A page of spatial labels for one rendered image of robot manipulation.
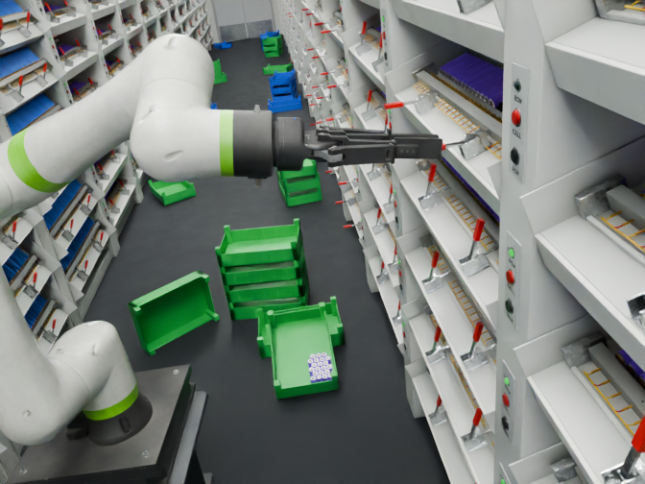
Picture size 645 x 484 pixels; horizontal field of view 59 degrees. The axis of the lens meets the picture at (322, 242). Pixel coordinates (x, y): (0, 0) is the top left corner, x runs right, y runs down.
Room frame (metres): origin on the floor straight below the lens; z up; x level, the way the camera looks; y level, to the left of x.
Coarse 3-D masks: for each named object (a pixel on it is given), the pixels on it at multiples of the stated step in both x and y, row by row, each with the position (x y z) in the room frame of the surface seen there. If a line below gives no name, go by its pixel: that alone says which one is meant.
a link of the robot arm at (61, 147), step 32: (160, 64) 0.83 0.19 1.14; (192, 64) 0.84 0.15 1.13; (96, 96) 0.91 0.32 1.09; (128, 96) 0.87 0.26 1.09; (32, 128) 0.97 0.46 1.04; (64, 128) 0.92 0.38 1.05; (96, 128) 0.89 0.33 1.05; (128, 128) 0.89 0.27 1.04; (32, 160) 0.94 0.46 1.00; (64, 160) 0.93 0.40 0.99; (96, 160) 0.95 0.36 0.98
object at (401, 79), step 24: (432, 48) 1.24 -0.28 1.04; (456, 48) 1.25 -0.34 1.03; (408, 72) 1.24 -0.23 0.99; (432, 72) 1.23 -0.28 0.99; (408, 96) 1.18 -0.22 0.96; (432, 120) 1.00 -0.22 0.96; (456, 120) 0.94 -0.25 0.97; (456, 168) 0.85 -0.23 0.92; (480, 168) 0.74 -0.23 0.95; (480, 192) 0.74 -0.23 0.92
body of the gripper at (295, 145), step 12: (276, 120) 0.81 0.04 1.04; (288, 120) 0.78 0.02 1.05; (300, 120) 0.78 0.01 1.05; (288, 132) 0.76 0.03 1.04; (300, 132) 0.76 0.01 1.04; (312, 132) 0.81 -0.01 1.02; (288, 144) 0.75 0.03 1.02; (300, 144) 0.75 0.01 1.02; (312, 144) 0.75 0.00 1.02; (324, 144) 0.76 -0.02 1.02; (336, 144) 0.76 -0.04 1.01; (288, 156) 0.75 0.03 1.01; (300, 156) 0.75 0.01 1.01; (312, 156) 0.75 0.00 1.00; (276, 168) 0.79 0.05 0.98; (288, 168) 0.76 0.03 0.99; (300, 168) 0.76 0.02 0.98
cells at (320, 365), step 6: (312, 354) 1.48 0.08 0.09; (318, 354) 1.48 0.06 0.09; (324, 354) 1.47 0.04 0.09; (312, 360) 1.46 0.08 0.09; (318, 360) 1.46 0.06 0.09; (324, 360) 1.46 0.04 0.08; (330, 360) 1.46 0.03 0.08; (312, 366) 1.44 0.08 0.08; (318, 366) 1.44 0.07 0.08; (324, 366) 1.44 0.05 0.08; (330, 366) 1.43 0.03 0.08; (312, 372) 1.42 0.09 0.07; (318, 372) 1.42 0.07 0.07; (324, 372) 1.41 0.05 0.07; (312, 378) 1.40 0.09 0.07; (318, 378) 1.39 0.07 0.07; (324, 378) 1.39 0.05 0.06; (330, 378) 1.39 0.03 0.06
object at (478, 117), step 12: (420, 72) 1.22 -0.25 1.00; (432, 84) 1.11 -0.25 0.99; (444, 96) 1.02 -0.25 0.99; (456, 96) 0.98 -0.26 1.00; (444, 108) 0.99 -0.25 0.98; (456, 108) 0.96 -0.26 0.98; (468, 108) 0.91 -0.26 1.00; (468, 120) 0.89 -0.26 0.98; (480, 120) 0.84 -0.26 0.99; (492, 120) 0.82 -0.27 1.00; (468, 132) 0.85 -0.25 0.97; (492, 132) 0.78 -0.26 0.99; (492, 144) 0.77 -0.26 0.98
